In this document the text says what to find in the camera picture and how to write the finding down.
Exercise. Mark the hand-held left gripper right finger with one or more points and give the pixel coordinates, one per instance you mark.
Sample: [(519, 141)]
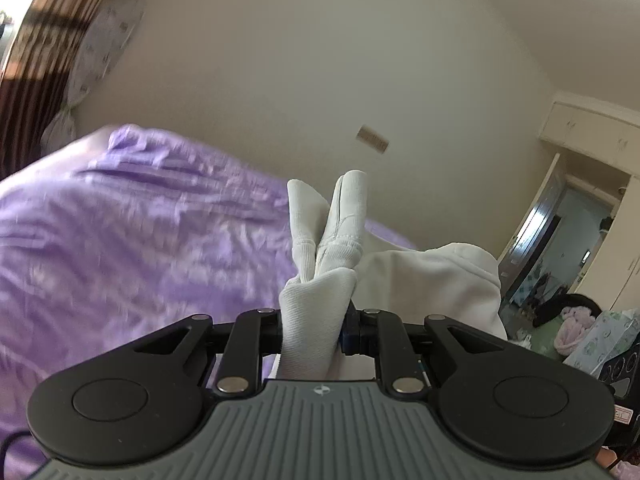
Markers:
[(346, 344)]

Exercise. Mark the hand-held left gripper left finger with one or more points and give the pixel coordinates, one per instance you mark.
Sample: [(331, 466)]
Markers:
[(250, 332)]

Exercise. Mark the white small garment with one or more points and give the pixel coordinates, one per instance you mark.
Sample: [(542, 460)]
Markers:
[(320, 305)]

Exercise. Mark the purple blanket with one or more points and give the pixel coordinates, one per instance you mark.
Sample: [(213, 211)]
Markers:
[(125, 240)]

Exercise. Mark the grey room door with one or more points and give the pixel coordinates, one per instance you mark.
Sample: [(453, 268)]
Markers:
[(532, 225)]

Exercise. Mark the dark cloth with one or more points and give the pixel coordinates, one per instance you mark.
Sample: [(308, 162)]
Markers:
[(565, 310)]

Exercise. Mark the pink fluffy cloth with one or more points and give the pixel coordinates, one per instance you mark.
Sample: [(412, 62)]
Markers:
[(572, 332)]

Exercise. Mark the pale patterned box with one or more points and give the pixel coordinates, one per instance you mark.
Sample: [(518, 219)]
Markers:
[(607, 337)]

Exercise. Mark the black speaker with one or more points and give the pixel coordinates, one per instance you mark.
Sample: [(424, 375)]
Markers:
[(622, 367)]

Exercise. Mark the small pale pillow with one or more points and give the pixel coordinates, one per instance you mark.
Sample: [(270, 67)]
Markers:
[(59, 130)]

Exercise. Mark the cream wardrobe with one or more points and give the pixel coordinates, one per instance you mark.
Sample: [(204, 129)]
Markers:
[(620, 240)]

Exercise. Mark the large pale patterned pillow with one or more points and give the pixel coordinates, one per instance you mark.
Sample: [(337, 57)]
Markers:
[(105, 45)]

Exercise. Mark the cream overhead cabinet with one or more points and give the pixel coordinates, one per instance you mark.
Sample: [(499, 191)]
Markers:
[(592, 127)]

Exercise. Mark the brown striped curtain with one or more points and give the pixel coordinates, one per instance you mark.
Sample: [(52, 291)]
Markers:
[(45, 60)]

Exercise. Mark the brown wall plate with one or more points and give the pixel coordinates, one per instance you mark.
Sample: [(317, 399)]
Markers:
[(373, 138)]

